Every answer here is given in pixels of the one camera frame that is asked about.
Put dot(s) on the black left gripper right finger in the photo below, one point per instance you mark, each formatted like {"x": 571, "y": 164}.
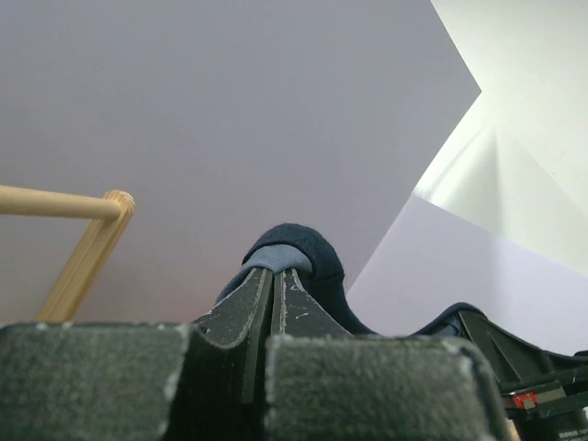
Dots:
{"x": 296, "y": 313}

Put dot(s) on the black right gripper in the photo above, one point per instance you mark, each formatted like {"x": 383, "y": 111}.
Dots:
{"x": 544, "y": 394}

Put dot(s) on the left wooden clothes rack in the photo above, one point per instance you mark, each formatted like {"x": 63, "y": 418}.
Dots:
{"x": 56, "y": 249}

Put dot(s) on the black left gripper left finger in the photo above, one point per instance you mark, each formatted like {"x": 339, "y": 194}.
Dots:
{"x": 231, "y": 338}

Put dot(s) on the navy blue tank top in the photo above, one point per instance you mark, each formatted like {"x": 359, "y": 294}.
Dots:
{"x": 320, "y": 271}

